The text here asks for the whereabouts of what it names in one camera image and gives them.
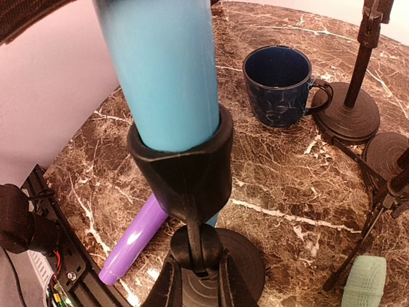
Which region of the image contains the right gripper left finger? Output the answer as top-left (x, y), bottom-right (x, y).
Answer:
top-left (142, 253), bottom-right (183, 307)

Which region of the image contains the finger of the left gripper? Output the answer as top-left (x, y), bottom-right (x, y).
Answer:
top-left (0, 0), bottom-right (75, 45)

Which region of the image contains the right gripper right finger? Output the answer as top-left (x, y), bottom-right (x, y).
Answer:
top-left (219, 249), bottom-right (258, 307)

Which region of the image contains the purple microphone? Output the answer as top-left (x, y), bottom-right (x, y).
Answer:
top-left (98, 194), bottom-right (168, 286)

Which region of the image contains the black round-base stand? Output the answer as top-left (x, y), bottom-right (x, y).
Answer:
top-left (313, 0), bottom-right (393, 145)
top-left (127, 107), bottom-right (265, 305)
top-left (364, 132), bottom-right (408, 180)

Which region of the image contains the mint green microphone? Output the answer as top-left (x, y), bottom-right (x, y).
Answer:
top-left (341, 255), bottom-right (387, 307)

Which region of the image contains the teal blue microphone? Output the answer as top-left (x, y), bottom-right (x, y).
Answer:
top-left (91, 0), bottom-right (222, 228)

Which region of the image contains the black tripod shock-mount stand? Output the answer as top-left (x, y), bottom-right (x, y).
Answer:
top-left (323, 137), bottom-right (408, 292)

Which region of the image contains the dark blue mug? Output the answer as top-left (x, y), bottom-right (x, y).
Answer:
top-left (242, 45), bottom-right (334, 128)

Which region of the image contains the black front rail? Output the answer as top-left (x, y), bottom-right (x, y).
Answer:
top-left (22, 165), bottom-right (130, 306)

